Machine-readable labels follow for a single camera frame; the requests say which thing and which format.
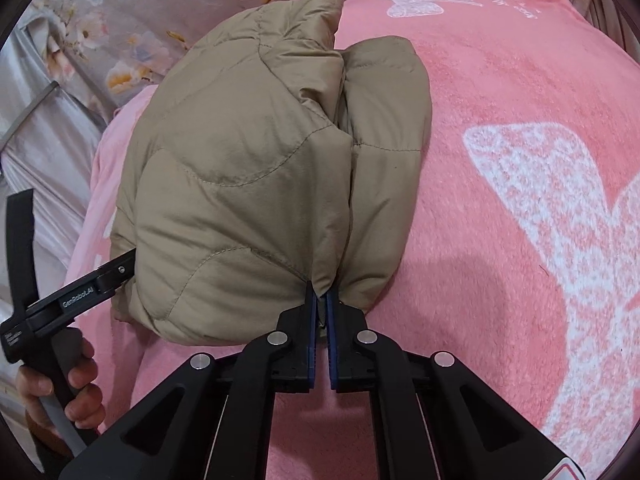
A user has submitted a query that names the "pink butterfly print blanket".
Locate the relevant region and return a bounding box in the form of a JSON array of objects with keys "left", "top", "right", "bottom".
[{"left": 64, "top": 0, "right": 640, "bottom": 480}]

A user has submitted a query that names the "khaki padded jacket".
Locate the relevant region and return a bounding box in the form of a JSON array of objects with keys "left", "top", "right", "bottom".
[{"left": 109, "top": 0, "right": 434, "bottom": 347}]

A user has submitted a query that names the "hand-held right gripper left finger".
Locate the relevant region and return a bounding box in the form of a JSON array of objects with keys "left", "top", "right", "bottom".
[{"left": 59, "top": 280, "right": 318, "bottom": 480}]

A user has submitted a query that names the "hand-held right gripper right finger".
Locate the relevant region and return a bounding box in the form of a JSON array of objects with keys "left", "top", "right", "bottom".
[{"left": 326, "top": 291, "right": 587, "bottom": 480}]

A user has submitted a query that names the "grey floral quilt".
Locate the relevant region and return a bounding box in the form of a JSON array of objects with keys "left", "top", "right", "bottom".
[{"left": 30, "top": 0, "right": 581, "bottom": 126}]

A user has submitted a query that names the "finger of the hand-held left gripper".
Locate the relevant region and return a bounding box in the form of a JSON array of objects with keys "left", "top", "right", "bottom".
[{"left": 27, "top": 247, "right": 138, "bottom": 328}]

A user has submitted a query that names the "grey bed sheet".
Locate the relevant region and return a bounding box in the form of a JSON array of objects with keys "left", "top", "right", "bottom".
[{"left": 0, "top": 15, "right": 106, "bottom": 311}]

